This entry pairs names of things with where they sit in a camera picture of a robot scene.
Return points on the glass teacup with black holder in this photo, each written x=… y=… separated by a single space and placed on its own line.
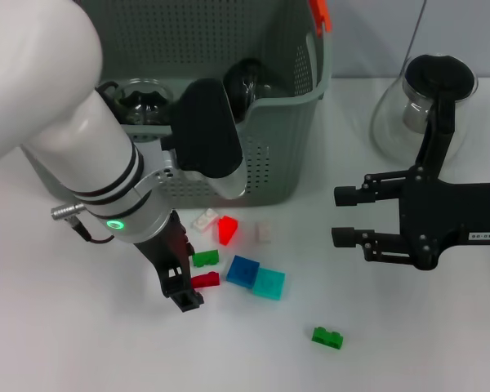
x=145 y=102

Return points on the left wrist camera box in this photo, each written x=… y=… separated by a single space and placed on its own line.
x=204 y=130

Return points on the cyan flat toy brick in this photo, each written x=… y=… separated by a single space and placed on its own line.
x=269 y=283

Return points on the dark clay teapot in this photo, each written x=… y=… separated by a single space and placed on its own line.
x=106 y=84

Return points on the black round object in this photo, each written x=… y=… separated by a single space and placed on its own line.
x=245 y=85

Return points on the grey perforated plastic storage basket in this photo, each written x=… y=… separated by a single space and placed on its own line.
x=277 y=163

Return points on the green toy brick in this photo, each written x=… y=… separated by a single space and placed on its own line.
x=206 y=259
x=326 y=337

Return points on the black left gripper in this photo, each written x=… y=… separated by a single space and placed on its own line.
x=159 y=257

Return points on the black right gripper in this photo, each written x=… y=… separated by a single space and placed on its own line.
x=453 y=212

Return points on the blue flat toy brick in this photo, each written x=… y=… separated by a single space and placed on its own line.
x=241 y=271

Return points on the white toy brick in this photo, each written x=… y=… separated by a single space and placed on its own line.
x=204 y=220
x=265 y=232

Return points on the dark red curved toy brick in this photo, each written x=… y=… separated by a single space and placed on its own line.
x=206 y=279

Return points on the red sloped toy brick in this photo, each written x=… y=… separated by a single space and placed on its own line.
x=227 y=230

